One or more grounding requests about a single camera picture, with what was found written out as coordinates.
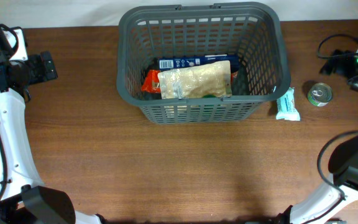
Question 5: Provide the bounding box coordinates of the tin can with pull tab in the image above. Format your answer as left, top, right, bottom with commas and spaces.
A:
308, 83, 333, 107

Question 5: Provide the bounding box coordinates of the orange spaghetti packet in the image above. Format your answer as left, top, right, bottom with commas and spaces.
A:
141, 68, 237, 93

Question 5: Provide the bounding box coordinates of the grey plastic mesh basket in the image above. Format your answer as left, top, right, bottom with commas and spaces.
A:
116, 2, 291, 124

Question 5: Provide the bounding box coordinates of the blue cardboard food box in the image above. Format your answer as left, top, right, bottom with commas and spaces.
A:
158, 54, 239, 73

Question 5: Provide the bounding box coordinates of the clear bag of rice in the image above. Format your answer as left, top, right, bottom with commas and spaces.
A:
158, 60, 232, 99

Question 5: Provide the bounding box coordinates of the green lid glass jar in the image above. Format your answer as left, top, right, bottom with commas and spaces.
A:
203, 95, 216, 113

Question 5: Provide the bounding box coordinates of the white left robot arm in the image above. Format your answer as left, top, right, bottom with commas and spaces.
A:
0, 51, 106, 223

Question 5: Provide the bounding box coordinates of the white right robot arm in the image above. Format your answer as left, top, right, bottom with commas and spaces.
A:
273, 37, 358, 223

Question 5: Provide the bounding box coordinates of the green white tissue pack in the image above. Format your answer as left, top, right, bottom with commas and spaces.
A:
276, 87, 301, 121

